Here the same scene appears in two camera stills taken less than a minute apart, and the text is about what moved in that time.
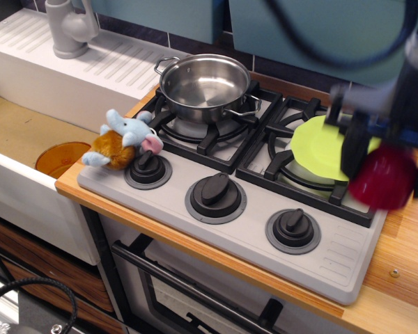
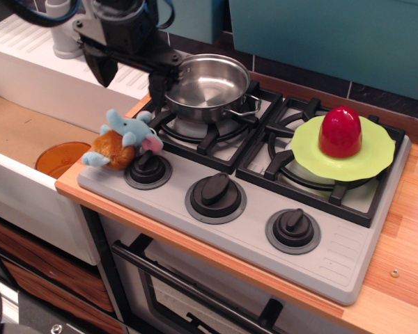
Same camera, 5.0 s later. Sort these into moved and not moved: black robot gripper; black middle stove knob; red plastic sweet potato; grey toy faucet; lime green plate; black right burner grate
Moved: red plastic sweet potato; black robot gripper
Not moved: black right burner grate; lime green plate; black middle stove knob; grey toy faucet
